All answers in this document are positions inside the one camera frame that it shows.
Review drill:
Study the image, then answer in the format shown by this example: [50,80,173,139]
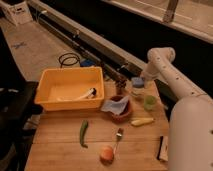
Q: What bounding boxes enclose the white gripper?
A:
[141,65,158,88]

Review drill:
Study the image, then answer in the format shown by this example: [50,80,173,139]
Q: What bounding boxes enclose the blue sponge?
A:
[131,77,144,88]

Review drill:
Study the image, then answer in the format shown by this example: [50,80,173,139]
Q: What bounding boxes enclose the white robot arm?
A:
[142,47,213,171]

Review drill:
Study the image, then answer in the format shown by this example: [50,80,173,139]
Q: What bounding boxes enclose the green plastic cup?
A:
[143,95,157,111]

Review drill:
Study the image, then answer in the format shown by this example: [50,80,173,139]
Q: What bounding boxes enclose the clear glass jar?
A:
[131,87,145,100]

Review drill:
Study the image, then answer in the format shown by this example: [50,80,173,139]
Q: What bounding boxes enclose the brown pepper grinder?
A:
[115,76,126,95]

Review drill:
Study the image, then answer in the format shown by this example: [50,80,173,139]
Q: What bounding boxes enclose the brown clay bowl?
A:
[109,95,132,122]

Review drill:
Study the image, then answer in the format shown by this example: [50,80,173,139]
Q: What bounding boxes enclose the light blue cloth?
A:
[101,96,129,115]

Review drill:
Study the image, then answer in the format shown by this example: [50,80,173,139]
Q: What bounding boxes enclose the yellow corn cob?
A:
[131,118,154,127]

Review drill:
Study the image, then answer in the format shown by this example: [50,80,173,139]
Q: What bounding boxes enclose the blue object on floor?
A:
[80,59,95,67]

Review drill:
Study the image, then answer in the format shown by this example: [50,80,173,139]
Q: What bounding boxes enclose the white spatula in tub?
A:
[56,88,97,101]

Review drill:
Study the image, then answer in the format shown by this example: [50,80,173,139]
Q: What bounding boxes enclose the silver fork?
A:
[113,128,124,155]

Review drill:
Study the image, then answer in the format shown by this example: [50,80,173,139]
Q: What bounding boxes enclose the black white brush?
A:
[157,136,168,162]

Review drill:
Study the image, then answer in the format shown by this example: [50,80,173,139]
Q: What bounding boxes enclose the green chili pepper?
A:
[79,120,88,148]

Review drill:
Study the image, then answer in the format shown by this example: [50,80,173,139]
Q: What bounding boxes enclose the orange round fruit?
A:
[100,146,114,163]

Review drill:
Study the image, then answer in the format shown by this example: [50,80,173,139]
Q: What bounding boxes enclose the yellow plastic tub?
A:
[35,67,105,111]

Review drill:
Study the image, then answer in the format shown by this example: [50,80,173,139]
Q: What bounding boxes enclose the black chair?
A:
[0,28,42,171]

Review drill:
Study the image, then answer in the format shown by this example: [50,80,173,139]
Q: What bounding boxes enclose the black coiled cable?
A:
[58,52,81,69]

